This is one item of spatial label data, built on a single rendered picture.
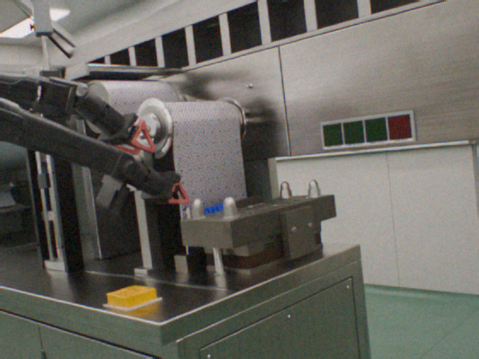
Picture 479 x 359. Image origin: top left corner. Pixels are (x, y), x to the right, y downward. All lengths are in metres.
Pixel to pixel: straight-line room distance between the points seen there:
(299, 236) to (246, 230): 0.16
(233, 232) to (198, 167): 0.26
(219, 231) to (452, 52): 0.62
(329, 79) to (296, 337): 0.63
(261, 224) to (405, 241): 2.84
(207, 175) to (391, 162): 2.69
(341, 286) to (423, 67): 0.55
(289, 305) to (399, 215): 2.81
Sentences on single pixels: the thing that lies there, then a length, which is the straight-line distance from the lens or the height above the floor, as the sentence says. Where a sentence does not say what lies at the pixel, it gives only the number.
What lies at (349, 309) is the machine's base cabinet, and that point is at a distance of 1.40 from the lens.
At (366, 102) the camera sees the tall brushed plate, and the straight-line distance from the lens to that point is 1.32.
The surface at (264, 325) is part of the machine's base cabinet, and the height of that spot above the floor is 0.81.
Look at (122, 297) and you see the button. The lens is 1.06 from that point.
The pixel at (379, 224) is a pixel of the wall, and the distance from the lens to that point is 4.04.
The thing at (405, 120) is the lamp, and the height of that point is 1.20.
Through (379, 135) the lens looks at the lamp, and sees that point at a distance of 1.30.
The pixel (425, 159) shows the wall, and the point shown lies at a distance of 3.81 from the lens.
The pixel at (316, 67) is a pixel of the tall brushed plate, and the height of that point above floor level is 1.36.
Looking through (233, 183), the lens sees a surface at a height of 1.09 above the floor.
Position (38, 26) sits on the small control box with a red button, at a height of 1.63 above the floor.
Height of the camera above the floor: 1.18
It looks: 3 degrees down
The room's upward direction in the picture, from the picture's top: 6 degrees counter-clockwise
